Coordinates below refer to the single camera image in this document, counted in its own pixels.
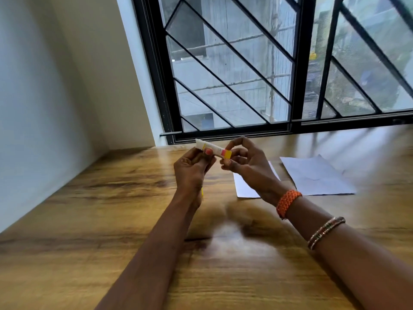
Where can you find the person's right hand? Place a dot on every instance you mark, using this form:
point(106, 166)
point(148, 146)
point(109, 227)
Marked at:
point(256, 175)

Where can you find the person's left hand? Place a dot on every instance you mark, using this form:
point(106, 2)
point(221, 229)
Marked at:
point(187, 172)

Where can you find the person's right middle finger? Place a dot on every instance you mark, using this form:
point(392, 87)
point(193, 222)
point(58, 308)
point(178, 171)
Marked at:
point(239, 152)

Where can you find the person's right thumb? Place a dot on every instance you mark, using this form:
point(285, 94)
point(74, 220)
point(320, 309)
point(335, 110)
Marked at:
point(230, 165)

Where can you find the person's left fingers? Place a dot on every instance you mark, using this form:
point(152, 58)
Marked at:
point(201, 156)

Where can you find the white tube with yellow cap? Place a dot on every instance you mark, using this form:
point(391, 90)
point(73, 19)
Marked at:
point(214, 148)

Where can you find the person's right forearm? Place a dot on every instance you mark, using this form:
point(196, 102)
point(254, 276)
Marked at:
point(355, 261)

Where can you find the person's left forearm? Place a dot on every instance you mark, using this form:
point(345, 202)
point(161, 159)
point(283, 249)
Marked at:
point(155, 255)

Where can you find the white paper sheet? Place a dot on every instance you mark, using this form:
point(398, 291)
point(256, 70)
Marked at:
point(243, 187)
point(317, 177)

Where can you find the orange braided wristband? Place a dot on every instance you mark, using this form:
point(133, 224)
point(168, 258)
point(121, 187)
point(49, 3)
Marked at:
point(287, 203)

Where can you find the grey building outside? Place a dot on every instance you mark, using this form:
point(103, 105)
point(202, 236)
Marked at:
point(232, 70)

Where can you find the black metal window grille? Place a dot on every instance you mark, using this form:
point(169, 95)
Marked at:
point(226, 45)

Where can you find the beaded bangle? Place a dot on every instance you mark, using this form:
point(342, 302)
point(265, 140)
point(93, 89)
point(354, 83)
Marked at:
point(326, 231)

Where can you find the black window frame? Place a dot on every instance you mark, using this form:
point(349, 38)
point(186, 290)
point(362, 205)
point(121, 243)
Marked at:
point(305, 61)

